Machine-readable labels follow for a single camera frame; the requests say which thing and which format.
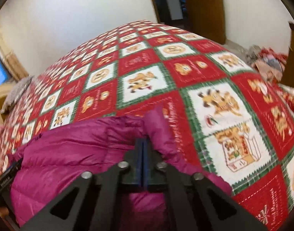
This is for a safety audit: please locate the magenta down jacket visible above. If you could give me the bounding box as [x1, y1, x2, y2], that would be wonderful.
[7, 106, 233, 231]

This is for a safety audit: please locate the brown door frame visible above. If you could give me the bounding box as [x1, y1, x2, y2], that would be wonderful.
[146, 0, 163, 25]

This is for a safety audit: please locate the red printed bed quilt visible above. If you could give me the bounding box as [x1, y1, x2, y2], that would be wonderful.
[0, 20, 294, 231]

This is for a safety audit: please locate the brown wooden door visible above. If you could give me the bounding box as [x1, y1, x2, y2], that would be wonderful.
[182, 0, 227, 45]

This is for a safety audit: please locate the mixed floor clothes pile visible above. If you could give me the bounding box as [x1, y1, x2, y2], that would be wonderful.
[244, 45, 290, 83]

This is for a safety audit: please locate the cream wooden headboard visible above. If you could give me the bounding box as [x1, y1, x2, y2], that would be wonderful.
[0, 83, 16, 126]

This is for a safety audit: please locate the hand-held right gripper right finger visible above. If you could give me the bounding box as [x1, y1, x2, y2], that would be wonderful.
[143, 138, 268, 231]

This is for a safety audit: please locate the wooden dresser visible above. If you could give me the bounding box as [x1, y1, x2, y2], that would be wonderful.
[279, 22, 294, 90]

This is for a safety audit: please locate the striped pillow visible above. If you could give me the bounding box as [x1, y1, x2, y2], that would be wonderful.
[0, 75, 35, 114]

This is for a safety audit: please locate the beige curtain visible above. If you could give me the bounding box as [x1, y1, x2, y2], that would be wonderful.
[0, 22, 29, 82]

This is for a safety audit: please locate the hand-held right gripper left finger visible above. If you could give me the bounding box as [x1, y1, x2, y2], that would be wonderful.
[22, 138, 144, 231]

